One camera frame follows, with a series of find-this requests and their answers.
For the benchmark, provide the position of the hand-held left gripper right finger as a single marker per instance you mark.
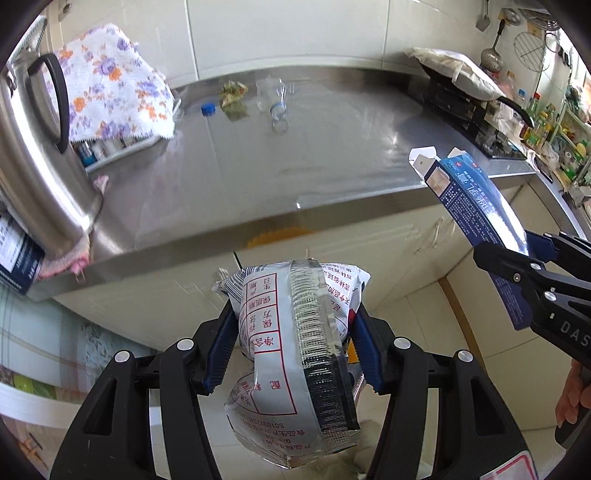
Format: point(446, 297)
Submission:
point(369, 355)

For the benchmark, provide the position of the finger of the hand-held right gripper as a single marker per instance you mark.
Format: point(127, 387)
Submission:
point(542, 244)
point(512, 267)

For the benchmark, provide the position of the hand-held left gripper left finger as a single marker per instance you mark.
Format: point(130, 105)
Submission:
point(217, 350)

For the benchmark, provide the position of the silver snack bag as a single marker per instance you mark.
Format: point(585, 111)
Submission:
point(277, 332)

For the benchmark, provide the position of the blue toothpaste box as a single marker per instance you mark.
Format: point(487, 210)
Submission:
point(466, 194)

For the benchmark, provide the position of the person's right hand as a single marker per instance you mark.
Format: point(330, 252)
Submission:
point(572, 397)

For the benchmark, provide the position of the row of condiment bottles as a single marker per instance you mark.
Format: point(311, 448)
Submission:
point(535, 134)

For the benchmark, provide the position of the black frying pan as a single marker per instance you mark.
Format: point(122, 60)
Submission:
point(519, 110)

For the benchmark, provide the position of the black gas stove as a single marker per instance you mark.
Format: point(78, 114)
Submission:
point(455, 108)

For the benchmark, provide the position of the pink cloth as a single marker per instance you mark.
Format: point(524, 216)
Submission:
point(64, 263)

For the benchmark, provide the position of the white cloth cover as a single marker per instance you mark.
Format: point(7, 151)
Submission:
point(461, 69)

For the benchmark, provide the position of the hanging metal strainer ladle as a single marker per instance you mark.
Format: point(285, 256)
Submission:
point(489, 57)

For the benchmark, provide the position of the dark blue white box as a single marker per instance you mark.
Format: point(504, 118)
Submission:
point(18, 258)

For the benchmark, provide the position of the hanging metal spatula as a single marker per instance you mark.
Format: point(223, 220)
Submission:
point(482, 23)

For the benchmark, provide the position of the blue label bottle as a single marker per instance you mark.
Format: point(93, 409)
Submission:
point(84, 154)

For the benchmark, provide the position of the blue bottle cap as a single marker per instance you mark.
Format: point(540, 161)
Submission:
point(208, 110)

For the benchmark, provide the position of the clear plastic bottle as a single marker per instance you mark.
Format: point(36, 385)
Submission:
point(277, 108)

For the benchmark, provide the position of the stainless steel kettle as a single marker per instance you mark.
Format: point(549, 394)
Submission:
point(32, 175)

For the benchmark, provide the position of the yellow green crumpled wrapper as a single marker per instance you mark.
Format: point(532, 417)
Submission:
point(233, 92)

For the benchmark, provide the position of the floral cloth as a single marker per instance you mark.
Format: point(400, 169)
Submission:
point(115, 83)

